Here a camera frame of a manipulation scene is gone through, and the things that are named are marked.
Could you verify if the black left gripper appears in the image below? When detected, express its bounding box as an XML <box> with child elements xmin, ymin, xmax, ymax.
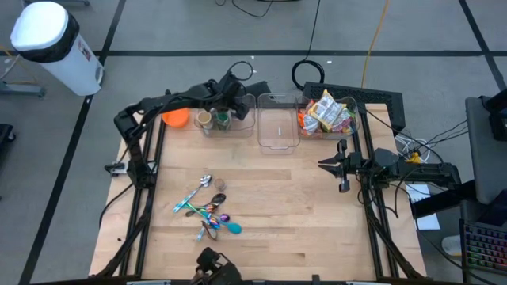
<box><xmin>215</xmin><ymin>70</ymin><xmax>252</xmax><ymax>121</ymax></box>

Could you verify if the green label spice jar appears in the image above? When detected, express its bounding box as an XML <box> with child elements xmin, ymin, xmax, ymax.
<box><xmin>215</xmin><ymin>109</ymin><xmax>233</xmax><ymax>131</ymax></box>

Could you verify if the white paper sheet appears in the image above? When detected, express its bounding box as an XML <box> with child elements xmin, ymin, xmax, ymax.
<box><xmin>406</xmin><ymin>183</ymin><xmax>442</xmax><ymax>232</ymax></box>

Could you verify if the white cable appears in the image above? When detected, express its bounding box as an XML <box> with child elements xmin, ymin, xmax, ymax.
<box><xmin>395</xmin><ymin>129</ymin><xmax>432</xmax><ymax>164</ymax></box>

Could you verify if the clear plastic bin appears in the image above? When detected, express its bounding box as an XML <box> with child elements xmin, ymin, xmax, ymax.
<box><xmin>295</xmin><ymin>95</ymin><xmax>360</xmax><ymax>141</ymax></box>
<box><xmin>193</xmin><ymin>93</ymin><xmax>257</xmax><ymax>139</ymax></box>
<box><xmin>257</xmin><ymin>92</ymin><xmax>301</xmax><ymax>156</ymax></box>

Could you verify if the grey metal bar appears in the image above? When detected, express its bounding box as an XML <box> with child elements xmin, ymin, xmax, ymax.
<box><xmin>22</xmin><ymin>0</ymin><xmax>92</xmax><ymax>7</ymax></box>

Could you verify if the grey side desk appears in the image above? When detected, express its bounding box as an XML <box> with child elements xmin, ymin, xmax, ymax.
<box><xmin>464</xmin><ymin>95</ymin><xmax>507</xmax><ymax>206</ymax></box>

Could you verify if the yellow edged ramen packet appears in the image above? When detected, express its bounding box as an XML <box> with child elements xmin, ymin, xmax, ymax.
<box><xmin>307</xmin><ymin>89</ymin><xmax>347</xmax><ymax>132</ymax></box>

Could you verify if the black aluminium table frame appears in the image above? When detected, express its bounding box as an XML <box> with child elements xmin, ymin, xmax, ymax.
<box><xmin>89</xmin><ymin>88</ymin><xmax>429</xmax><ymax>285</ymax></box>

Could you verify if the black hanging cable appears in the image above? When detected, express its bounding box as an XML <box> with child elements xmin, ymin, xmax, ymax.
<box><xmin>291</xmin><ymin>0</ymin><xmax>326</xmax><ymax>92</ymax></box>

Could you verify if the black angled plate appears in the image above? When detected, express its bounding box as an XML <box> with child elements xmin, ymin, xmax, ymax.
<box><xmin>245</xmin><ymin>80</ymin><xmax>273</xmax><ymax>98</ymax></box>

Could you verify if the tan lid spice jar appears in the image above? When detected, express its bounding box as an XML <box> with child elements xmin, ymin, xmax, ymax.
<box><xmin>196</xmin><ymin>109</ymin><xmax>214</xmax><ymax>131</ymax></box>

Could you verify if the orange plastic bowl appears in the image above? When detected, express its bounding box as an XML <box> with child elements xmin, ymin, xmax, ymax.
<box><xmin>161</xmin><ymin>107</ymin><xmax>191</xmax><ymax>129</ymax></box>

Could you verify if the white computer mouse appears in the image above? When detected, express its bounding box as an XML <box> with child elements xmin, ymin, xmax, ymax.
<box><xmin>440</xmin><ymin>234</ymin><xmax>463</xmax><ymax>257</ymax></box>

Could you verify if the black floor stand foot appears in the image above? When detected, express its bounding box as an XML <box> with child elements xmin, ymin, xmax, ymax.
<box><xmin>0</xmin><ymin>123</ymin><xmax>17</xmax><ymax>154</ymax></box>

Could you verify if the yellow hanging cable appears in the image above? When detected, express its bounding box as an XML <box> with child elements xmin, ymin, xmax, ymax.
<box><xmin>360</xmin><ymin>0</ymin><xmax>392</xmax><ymax>89</ymax></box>

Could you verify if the dark bulky object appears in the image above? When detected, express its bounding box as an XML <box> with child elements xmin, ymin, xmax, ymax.
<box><xmin>193</xmin><ymin>246</ymin><xmax>243</xmax><ymax>285</ymax></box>

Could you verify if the backlit black keyboard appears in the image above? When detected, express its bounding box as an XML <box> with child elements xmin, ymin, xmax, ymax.
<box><xmin>459</xmin><ymin>218</ymin><xmax>507</xmax><ymax>276</ymax></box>

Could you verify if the silver spoon teal handle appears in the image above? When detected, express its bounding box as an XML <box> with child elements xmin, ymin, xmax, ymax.
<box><xmin>172</xmin><ymin>174</ymin><xmax>214</xmax><ymax>214</ymax></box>

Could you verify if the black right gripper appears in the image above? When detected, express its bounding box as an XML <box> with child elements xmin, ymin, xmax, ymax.
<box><xmin>317</xmin><ymin>138</ymin><xmax>364</xmax><ymax>182</ymax></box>

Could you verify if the white trash can black bag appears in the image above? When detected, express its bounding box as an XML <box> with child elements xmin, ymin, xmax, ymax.
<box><xmin>10</xmin><ymin>0</ymin><xmax>105</xmax><ymax>97</ymax></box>

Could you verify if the grey left arm base plate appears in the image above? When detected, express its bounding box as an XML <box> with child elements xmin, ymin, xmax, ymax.
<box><xmin>104</xmin><ymin>160</ymin><xmax>128</xmax><ymax>177</ymax></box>

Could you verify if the teal plastic spoon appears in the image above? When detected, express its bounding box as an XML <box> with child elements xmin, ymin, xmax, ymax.
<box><xmin>215</xmin><ymin>221</ymin><xmax>243</xmax><ymax>235</ymax></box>

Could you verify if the black floor cable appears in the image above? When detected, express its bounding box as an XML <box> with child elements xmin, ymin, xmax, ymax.
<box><xmin>97</xmin><ymin>182</ymin><xmax>136</xmax><ymax>230</ymax></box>
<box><xmin>215</xmin><ymin>0</ymin><xmax>279</xmax><ymax>19</ymax></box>

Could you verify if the black box device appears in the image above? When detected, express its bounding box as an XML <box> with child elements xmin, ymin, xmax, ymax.
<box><xmin>480</xmin><ymin>88</ymin><xmax>507</xmax><ymax>143</ymax></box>

